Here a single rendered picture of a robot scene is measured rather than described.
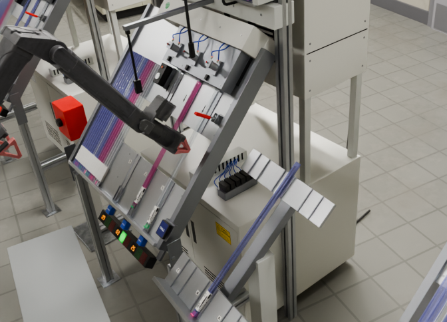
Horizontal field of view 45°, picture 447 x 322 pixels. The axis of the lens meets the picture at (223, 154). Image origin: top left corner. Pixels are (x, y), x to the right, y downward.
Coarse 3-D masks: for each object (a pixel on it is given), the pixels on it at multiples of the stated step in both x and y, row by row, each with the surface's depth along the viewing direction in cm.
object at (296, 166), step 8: (296, 168) 145; (288, 176) 146; (280, 184) 147; (280, 192) 146; (272, 200) 146; (264, 208) 147; (264, 216) 147; (256, 224) 146; (248, 232) 147; (248, 240) 147; (240, 248) 147; (232, 256) 148; (232, 264) 148; (224, 272) 147; (216, 280) 148; (192, 312) 149
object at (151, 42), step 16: (144, 32) 213; (160, 32) 206; (144, 48) 210; (160, 48) 204; (160, 64) 201; (176, 80) 192; (192, 80) 187; (176, 96) 190; (208, 96) 179; (224, 96) 174; (176, 112) 187; (192, 112) 182; (224, 112) 172; (192, 128) 180; (208, 128) 175
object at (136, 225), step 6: (72, 162) 217; (78, 168) 214; (84, 174) 210; (90, 180) 206; (96, 186) 202; (102, 192) 199; (108, 198) 195; (114, 204) 192; (120, 210) 189; (126, 216) 186; (132, 222) 183; (138, 228) 180; (144, 234) 177; (150, 240) 175
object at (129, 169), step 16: (128, 160) 197; (144, 160) 191; (112, 176) 201; (128, 176) 195; (144, 176) 189; (160, 176) 184; (112, 192) 198; (128, 192) 192; (144, 192) 186; (160, 192) 181; (176, 192) 176; (128, 208) 190; (144, 208) 184; (160, 208) 179; (144, 224) 182
